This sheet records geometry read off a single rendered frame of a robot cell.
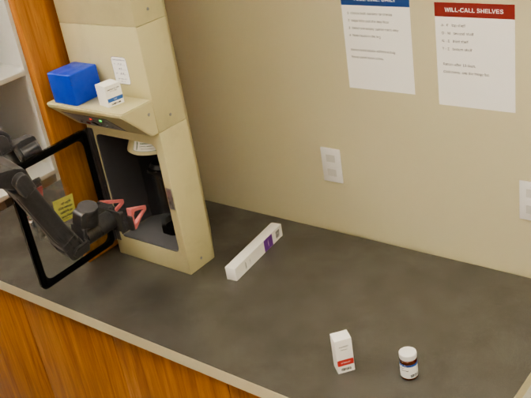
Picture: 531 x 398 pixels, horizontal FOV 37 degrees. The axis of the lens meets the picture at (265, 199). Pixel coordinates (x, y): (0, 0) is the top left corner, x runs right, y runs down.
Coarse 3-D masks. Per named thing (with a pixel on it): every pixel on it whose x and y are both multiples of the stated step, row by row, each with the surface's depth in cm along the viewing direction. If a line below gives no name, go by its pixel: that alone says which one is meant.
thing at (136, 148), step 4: (128, 144) 241; (132, 144) 238; (136, 144) 236; (140, 144) 236; (144, 144) 235; (148, 144) 235; (128, 148) 240; (132, 148) 238; (136, 148) 236; (140, 148) 236; (144, 148) 235; (148, 148) 235; (152, 148) 235; (132, 152) 238; (136, 152) 237; (140, 152) 236; (144, 152) 235; (148, 152) 235; (152, 152) 235; (156, 152) 235
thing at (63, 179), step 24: (72, 144) 239; (48, 168) 233; (72, 168) 240; (48, 192) 235; (72, 192) 242; (72, 216) 243; (48, 240) 237; (96, 240) 253; (48, 264) 239; (72, 264) 246
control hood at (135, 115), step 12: (60, 108) 228; (72, 108) 224; (84, 108) 221; (96, 108) 219; (108, 108) 218; (120, 108) 216; (132, 108) 215; (144, 108) 217; (108, 120) 220; (120, 120) 215; (132, 120) 215; (144, 120) 218; (132, 132) 226; (144, 132) 220; (156, 132) 223
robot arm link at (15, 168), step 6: (0, 156) 192; (0, 162) 190; (6, 162) 190; (12, 162) 191; (0, 168) 186; (6, 168) 187; (12, 168) 187; (18, 168) 188; (0, 174) 184; (6, 174) 186; (12, 174) 187; (0, 180) 185; (6, 180) 187; (0, 186) 186; (6, 186) 188; (12, 186) 189
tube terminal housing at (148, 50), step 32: (64, 32) 230; (96, 32) 221; (128, 32) 213; (160, 32) 217; (96, 64) 227; (128, 64) 218; (160, 64) 219; (128, 96) 225; (160, 96) 222; (96, 128) 241; (160, 128) 224; (160, 160) 229; (192, 160) 236; (192, 192) 239; (192, 224) 241; (160, 256) 250; (192, 256) 244
